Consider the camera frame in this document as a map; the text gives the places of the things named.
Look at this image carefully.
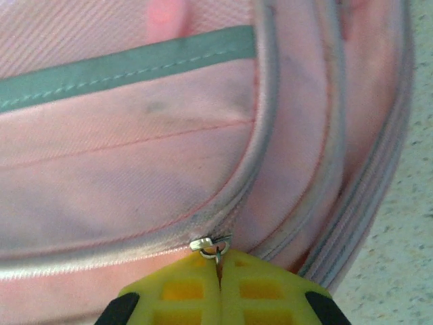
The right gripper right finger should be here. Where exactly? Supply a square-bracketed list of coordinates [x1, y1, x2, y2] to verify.
[218, 249, 353, 325]

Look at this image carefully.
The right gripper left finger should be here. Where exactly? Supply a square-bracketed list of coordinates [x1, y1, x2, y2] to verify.
[95, 253, 223, 325]

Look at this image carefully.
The metal zipper pull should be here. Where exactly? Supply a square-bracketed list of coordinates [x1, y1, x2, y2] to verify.
[188, 234, 233, 265]

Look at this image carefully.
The pink fabric backpack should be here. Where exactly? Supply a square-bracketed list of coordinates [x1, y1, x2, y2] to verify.
[0, 0, 416, 325]

